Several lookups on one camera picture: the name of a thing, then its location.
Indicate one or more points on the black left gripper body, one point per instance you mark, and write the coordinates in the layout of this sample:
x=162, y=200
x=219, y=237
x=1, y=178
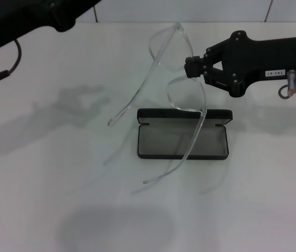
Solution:
x=11, y=18

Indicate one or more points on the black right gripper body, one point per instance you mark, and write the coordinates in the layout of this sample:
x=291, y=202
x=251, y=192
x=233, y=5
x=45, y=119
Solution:
x=274, y=57

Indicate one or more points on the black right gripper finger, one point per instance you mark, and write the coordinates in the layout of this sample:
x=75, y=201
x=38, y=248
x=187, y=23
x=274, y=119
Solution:
x=194, y=72
x=194, y=61

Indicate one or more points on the clear transparent glasses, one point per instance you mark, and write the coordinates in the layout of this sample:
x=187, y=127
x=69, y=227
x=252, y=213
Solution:
x=200, y=123

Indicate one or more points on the black glasses case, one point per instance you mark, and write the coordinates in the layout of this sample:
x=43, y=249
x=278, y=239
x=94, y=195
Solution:
x=163, y=147

